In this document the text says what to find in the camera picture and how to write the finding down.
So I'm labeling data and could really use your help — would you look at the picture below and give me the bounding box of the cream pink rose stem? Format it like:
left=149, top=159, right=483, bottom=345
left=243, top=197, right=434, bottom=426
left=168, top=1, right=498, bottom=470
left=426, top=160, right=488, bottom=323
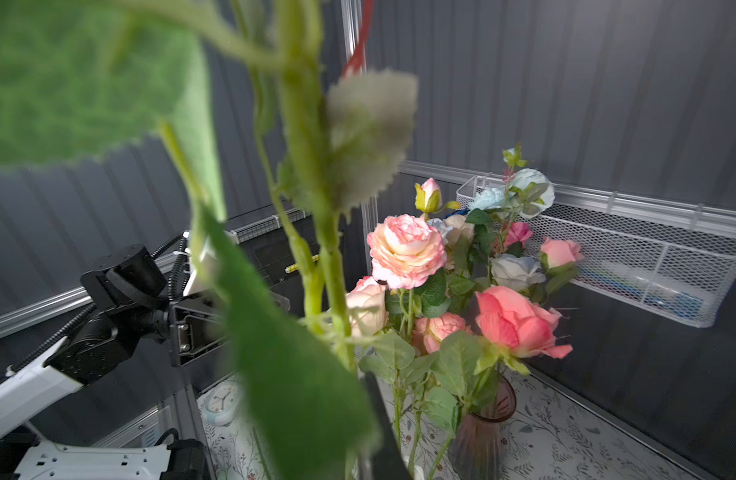
left=427, top=214, right=474, bottom=247

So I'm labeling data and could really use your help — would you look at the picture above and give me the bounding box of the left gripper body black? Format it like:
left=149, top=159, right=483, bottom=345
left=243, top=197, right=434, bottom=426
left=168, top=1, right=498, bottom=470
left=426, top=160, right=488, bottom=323
left=166, top=290, right=291, bottom=368

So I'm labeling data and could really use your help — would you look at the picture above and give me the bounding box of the pink carnation flower stem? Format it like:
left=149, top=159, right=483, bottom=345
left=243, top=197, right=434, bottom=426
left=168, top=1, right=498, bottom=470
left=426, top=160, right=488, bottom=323
left=361, top=178, right=450, bottom=462

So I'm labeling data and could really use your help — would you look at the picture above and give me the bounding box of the white green peony stem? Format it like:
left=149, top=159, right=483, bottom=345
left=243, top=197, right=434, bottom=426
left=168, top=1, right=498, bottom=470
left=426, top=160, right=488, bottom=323
left=468, top=143, right=556, bottom=219

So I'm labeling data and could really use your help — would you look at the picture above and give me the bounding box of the white wire mesh basket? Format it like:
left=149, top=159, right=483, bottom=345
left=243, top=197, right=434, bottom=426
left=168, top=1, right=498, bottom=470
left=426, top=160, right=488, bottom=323
left=455, top=173, right=736, bottom=329

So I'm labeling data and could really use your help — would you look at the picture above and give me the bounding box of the pale blue white rose stem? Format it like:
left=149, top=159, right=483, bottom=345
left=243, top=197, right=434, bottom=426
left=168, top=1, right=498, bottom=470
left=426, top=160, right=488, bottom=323
left=490, top=254, right=547, bottom=292

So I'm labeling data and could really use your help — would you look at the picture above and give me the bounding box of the cream white rose stem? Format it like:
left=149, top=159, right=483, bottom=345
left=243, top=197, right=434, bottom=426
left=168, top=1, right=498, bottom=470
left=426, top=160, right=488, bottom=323
left=346, top=276, right=388, bottom=337

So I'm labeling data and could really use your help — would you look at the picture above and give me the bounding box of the peach pink peony stem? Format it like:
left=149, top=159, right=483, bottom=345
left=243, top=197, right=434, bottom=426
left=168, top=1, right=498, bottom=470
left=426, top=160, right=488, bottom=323
left=0, top=0, right=420, bottom=480

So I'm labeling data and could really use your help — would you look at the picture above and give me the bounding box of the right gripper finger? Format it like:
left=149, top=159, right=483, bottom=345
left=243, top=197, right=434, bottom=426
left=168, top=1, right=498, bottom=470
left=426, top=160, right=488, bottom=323
left=358, top=373, right=412, bottom=480

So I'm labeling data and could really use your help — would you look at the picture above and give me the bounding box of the deep pink rose stem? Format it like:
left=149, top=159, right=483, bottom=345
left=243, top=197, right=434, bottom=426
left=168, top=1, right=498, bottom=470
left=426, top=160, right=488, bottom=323
left=424, top=284, right=574, bottom=480

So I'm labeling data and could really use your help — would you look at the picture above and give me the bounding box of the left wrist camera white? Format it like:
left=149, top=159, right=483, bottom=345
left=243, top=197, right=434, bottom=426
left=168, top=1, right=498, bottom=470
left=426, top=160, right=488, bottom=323
left=176, top=230, right=216, bottom=299

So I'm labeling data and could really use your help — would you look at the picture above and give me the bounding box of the small white clock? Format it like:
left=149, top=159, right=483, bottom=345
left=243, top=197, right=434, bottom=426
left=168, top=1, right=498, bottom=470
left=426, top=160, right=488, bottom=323
left=200, top=380, right=242, bottom=427

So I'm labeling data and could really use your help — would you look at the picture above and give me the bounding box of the peach spray rose stem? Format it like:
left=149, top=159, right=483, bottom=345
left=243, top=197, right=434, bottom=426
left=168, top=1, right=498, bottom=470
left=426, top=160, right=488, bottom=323
left=412, top=312, right=472, bottom=355

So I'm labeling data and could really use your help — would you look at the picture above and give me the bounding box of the yellow marker in black basket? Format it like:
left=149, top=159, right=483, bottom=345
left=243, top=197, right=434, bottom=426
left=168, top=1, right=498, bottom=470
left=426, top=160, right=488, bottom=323
left=283, top=254, right=321, bottom=275

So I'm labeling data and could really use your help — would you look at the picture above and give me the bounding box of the pink glass vase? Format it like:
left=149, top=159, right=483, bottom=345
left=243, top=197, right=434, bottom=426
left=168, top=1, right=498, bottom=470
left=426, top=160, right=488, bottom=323
left=447, top=376, right=517, bottom=480

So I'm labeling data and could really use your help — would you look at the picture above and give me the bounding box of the black wire basket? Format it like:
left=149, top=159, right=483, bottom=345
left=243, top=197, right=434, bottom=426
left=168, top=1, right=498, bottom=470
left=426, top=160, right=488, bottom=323
left=225, top=205, right=299, bottom=287

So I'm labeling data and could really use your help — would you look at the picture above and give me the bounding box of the floral patterned table mat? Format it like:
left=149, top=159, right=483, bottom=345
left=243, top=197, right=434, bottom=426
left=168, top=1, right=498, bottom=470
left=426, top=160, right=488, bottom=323
left=197, top=374, right=709, bottom=479

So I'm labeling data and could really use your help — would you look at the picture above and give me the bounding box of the light pink rose stem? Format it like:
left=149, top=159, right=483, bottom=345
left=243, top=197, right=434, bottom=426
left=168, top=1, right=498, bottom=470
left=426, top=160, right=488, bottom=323
left=540, top=238, right=585, bottom=295

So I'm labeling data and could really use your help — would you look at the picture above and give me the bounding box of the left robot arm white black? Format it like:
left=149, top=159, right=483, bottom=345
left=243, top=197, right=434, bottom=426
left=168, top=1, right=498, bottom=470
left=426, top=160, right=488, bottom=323
left=0, top=235, right=223, bottom=479

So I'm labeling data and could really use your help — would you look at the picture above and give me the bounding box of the magenta rose stem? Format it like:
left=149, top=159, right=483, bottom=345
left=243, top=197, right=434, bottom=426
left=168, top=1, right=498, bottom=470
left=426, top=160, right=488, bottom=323
left=504, top=222, right=533, bottom=248

